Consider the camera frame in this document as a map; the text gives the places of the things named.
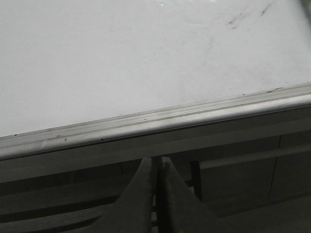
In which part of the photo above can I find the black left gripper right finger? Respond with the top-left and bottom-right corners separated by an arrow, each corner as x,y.
156,157 -> 225,233

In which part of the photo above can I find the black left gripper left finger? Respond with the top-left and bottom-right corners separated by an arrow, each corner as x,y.
84,158 -> 152,233

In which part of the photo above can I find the white whiteboard with aluminium frame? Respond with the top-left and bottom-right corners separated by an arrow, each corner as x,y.
0,0 -> 311,160

